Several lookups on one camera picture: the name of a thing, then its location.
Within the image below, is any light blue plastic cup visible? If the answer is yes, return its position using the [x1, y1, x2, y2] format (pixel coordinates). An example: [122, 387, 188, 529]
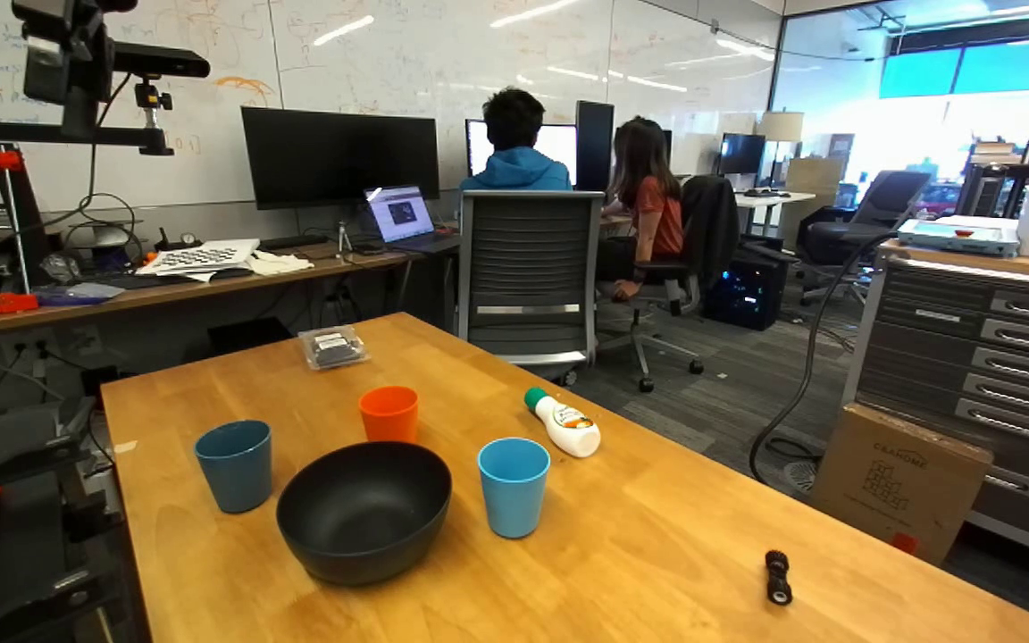
[475, 435, 549, 538]

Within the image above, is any orange plastic cup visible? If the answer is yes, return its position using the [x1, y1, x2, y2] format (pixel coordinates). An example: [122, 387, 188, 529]
[357, 387, 416, 438]

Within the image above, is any dark teal plastic cup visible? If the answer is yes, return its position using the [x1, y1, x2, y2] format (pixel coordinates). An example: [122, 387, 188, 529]
[191, 421, 272, 513]

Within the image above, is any black bowl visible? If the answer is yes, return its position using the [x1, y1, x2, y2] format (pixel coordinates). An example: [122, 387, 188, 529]
[275, 444, 453, 585]

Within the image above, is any grey mesh office chair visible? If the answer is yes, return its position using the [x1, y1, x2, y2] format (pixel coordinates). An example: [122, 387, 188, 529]
[458, 189, 601, 382]

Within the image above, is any white bottle green cap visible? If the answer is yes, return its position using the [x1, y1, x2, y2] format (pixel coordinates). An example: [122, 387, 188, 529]
[526, 387, 601, 456]

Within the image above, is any open laptop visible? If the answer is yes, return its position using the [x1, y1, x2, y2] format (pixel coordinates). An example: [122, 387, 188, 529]
[363, 187, 458, 255]

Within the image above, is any wooden side desk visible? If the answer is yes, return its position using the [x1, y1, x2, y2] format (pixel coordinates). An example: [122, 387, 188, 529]
[0, 242, 412, 331]

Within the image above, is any clear plastic packet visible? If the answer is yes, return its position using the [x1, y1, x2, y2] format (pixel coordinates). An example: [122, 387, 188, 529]
[295, 325, 363, 370]

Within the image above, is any person in blue hoodie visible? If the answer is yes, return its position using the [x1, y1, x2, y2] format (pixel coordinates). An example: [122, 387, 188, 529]
[463, 84, 571, 189]

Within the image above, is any person in red shirt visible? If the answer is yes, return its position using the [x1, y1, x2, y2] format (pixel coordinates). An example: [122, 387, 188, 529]
[601, 117, 687, 301]

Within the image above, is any large black monitor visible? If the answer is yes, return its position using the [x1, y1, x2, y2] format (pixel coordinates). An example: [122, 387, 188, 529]
[244, 107, 438, 212]

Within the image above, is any black office chair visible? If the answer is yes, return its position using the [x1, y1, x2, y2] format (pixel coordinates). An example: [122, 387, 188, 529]
[796, 171, 927, 264]

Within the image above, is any small black clip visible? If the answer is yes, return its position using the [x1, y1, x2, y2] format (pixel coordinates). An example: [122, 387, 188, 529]
[764, 550, 794, 608]

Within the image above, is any cardboard box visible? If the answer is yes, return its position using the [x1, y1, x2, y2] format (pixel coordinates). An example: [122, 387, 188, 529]
[811, 402, 994, 563]

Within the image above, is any grey drawer cabinet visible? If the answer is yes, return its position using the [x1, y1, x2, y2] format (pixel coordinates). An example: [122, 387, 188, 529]
[845, 242, 1029, 546]

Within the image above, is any camera on black boom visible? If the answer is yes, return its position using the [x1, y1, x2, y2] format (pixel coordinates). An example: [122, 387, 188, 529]
[0, 0, 211, 153]

